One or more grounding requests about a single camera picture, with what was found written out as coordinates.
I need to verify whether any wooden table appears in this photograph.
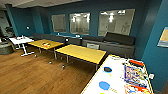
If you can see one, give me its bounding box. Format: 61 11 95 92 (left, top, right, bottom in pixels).
28 39 65 60
54 44 108 71

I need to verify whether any interior glass window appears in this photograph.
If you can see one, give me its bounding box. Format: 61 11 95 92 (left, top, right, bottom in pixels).
97 8 136 37
69 12 92 36
50 13 67 34

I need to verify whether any dark grey sofa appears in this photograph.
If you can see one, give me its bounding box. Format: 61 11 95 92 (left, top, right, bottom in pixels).
81 31 136 58

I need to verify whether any white decorated table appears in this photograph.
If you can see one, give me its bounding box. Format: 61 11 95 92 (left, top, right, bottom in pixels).
80 54 155 94

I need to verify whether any red flat object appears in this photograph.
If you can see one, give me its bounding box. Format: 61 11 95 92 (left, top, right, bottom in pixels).
128 59 145 68

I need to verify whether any colourful game box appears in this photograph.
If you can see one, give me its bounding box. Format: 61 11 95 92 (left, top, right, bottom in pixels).
123 64 150 89

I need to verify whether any small white table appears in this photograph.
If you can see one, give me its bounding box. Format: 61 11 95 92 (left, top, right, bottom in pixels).
9 35 35 57

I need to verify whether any orange and white game box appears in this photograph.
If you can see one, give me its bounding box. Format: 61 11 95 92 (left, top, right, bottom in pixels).
123 84 148 94

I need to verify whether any grey round pouf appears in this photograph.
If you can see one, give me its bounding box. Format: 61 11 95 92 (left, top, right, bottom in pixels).
0 41 15 56

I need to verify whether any white wall outlet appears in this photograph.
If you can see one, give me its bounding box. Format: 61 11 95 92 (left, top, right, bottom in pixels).
148 73 156 80

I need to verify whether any yellow wall sign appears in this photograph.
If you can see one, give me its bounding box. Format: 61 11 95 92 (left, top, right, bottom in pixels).
157 26 168 48

